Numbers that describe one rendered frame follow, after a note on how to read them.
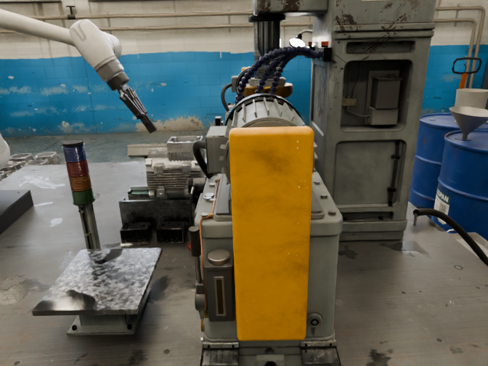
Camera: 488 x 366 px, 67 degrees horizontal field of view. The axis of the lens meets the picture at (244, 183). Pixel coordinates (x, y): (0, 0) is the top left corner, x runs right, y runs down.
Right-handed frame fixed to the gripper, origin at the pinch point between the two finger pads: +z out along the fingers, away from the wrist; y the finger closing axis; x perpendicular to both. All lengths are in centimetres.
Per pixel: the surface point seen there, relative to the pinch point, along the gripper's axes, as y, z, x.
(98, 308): -72, 26, 11
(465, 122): 85, 104, -137
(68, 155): -38.9, -6.0, 11.8
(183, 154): -11.1, 15.3, -7.8
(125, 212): -14.0, 22.2, 22.8
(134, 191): 0.2, 19.5, 21.7
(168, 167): -14.4, 15.9, -1.3
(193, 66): 540, -22, 52
